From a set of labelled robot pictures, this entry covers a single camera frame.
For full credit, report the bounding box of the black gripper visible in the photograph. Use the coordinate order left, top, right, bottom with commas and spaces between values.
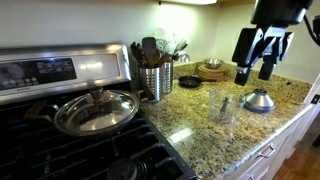
232, 25, 295, 87

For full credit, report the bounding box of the food processor blade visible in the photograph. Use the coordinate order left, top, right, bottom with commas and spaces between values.
218, 96, 233, 120

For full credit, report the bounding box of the silver cone food processor top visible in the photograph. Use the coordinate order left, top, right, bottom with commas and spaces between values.
243, 88, 276, 114

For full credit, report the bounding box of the clear food processor chamber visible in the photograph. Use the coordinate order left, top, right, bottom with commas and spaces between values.
208, 87, 247, 126

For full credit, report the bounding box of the small steel bowl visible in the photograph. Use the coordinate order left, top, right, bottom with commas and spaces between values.
203, 58, 225, 70

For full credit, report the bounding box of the small black skillet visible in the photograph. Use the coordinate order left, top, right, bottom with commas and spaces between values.
177, 75, 218, 89

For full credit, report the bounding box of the steel ladle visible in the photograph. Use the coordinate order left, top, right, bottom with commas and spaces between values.
173, 51, 191, 64

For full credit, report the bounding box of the under cabinet light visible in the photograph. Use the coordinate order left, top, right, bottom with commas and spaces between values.
158, 0, 218, 6

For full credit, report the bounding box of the white kitchen cabinet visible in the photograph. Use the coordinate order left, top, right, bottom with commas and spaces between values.
226, 74, 320, 180

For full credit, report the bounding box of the wooden cooking spoon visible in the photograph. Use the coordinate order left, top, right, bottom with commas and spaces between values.
155, 53, 173, 68

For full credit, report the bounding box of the small perforated steel utensil holder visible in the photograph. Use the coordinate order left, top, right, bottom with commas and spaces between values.
159, 61, 175, 95

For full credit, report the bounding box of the large perforated steel utensil holder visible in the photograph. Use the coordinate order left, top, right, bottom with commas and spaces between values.
138, 65, 163, 103

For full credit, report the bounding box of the dark slotted cooking spoon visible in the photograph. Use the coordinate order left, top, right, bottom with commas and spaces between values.
130, 41, 145, 69

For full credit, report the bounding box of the steel pan lid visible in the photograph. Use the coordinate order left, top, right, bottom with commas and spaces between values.
53, 86, 140, 136

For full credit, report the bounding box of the stainless steel kitchen stove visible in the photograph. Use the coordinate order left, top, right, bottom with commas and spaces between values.
0, 43, 198, 180

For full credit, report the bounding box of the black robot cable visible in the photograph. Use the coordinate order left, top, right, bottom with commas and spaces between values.
302, 14, 320, 47

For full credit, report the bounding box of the wire whisk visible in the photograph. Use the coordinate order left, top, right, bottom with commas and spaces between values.
152, 27, 178, 56

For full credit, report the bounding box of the silver drawer handle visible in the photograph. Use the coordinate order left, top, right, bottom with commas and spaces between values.
256, 143, 277, 160

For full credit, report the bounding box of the steel pan with dark handle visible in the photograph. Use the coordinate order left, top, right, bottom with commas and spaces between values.
23, 90, 141, 138

